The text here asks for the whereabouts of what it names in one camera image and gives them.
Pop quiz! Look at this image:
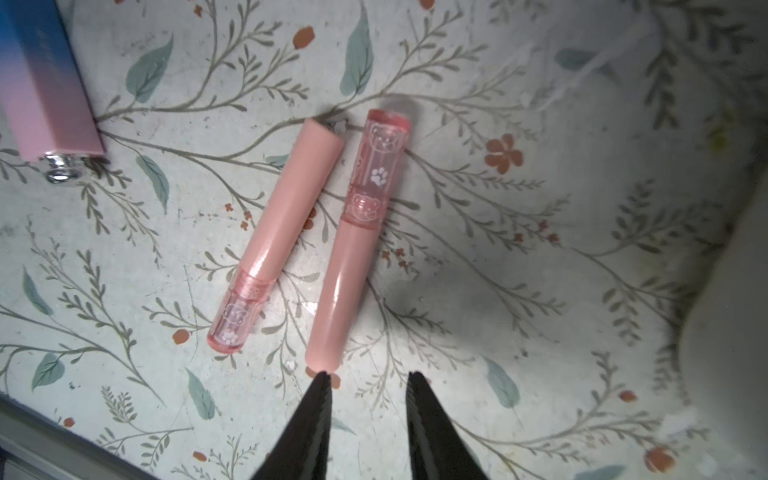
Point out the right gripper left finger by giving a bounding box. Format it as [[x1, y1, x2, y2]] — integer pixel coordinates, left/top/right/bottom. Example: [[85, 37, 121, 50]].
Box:
[[251, 372, 332, 480]]

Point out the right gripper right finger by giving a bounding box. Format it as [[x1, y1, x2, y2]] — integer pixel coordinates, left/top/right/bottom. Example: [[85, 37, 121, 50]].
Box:
[[406, 372, 487, 480]]

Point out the pink lip gloss tube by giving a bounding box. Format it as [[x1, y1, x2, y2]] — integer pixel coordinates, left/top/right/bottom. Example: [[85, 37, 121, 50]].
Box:
[[207, 119, 344, 354], [305, 110, 411, 373]]

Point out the white storage box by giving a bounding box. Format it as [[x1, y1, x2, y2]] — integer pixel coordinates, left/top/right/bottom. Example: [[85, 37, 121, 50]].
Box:
[[679, 179, 767, 474]]

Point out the blue pink lipstick tube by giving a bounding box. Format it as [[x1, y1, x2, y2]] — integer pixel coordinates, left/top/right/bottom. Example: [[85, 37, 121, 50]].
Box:
[[1, 1, 105, 184]]

